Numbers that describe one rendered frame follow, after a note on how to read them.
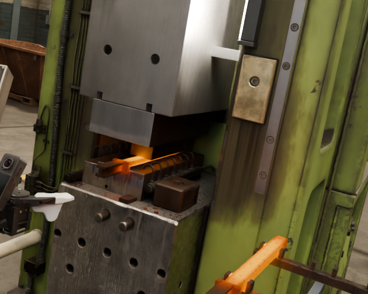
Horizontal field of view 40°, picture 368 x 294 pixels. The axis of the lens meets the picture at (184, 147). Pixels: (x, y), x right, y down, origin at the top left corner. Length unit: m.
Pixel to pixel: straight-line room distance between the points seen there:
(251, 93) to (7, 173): 0.67
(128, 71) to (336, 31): 0.54
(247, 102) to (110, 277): 0.61
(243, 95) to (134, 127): 0.31
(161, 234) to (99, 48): 0.54
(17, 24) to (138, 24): 9.64
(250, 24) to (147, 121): 0.37
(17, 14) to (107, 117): 9.58
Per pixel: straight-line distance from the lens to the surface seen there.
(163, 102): 1.33
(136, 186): 1.40
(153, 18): 1.35
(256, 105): 1.36
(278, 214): 1.42
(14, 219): 1.06
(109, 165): 1.34
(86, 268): 1.49
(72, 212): 1.46
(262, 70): 1.35
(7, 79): 1.63
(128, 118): 1.39
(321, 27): 1.36
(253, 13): 1.36
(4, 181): 1.04
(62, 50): 1.67
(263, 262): 1.08
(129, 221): 1.34
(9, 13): 10.84
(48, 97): 1.73
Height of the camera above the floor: 1.36
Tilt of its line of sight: 12 degrees down
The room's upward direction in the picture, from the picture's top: 10 degrees clockwise
